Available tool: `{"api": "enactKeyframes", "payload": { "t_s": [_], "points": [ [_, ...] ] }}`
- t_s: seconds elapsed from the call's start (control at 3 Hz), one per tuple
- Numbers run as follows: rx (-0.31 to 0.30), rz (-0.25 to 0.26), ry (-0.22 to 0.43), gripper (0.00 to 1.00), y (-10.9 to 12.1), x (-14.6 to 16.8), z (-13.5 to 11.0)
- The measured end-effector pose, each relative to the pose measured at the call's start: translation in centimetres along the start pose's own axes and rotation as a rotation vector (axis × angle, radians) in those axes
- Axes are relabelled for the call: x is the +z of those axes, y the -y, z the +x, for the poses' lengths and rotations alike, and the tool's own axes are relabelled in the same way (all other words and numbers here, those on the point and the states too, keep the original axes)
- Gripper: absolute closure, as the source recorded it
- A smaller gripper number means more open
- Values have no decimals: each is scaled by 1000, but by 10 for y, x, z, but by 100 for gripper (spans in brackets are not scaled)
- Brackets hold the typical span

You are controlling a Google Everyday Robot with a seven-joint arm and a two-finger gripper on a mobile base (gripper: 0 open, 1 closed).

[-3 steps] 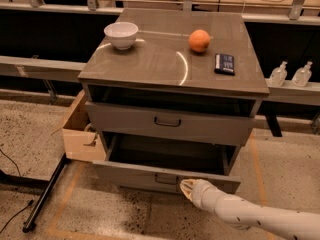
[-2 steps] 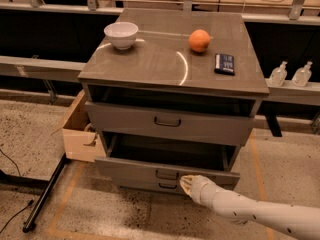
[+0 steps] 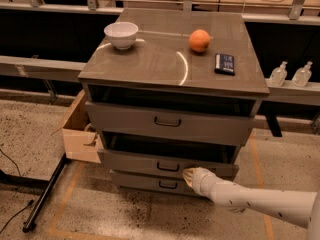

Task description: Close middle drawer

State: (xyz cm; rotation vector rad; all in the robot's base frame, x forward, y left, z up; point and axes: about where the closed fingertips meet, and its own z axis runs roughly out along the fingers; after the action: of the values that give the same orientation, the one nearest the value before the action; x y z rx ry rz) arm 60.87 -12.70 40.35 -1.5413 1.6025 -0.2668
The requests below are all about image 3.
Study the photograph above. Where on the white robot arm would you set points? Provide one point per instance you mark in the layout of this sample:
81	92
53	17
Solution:
295	207

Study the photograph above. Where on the dark blue snack packet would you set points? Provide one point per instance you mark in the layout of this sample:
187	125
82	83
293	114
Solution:
224	64

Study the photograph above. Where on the grey top drawer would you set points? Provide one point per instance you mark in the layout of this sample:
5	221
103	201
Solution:
170	124

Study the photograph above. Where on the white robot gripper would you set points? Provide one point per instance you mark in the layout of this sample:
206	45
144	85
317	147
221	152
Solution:
202	181

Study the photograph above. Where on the orange fruit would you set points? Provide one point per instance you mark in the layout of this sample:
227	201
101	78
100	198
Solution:
199	41

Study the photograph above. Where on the clear sanitizer bottle left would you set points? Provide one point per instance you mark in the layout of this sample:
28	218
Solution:
278	75

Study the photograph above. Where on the grey bottom drawer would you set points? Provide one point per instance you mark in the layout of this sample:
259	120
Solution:
151	183

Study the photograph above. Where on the black metal floor bar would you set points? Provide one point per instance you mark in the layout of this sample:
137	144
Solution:
30	223

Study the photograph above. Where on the white ceramic bowl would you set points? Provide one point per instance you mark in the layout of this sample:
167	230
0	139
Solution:
121	35

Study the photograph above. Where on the clear sanitizer bottle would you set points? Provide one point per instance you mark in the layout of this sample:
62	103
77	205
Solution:
302	75
278	75

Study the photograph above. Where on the cardboard box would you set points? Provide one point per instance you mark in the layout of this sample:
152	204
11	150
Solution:
81	142

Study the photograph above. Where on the clear sanitizer bottle right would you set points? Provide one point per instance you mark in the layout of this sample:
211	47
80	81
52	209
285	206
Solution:
302	75

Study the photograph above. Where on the grey three-drawer cabinet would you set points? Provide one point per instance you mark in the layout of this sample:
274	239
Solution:
161	71

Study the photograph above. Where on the grey drawer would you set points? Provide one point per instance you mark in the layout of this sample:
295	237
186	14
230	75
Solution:
170	124
164	157
151	183

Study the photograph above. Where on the grey metal bench rail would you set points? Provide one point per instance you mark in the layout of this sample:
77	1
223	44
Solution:
69	71

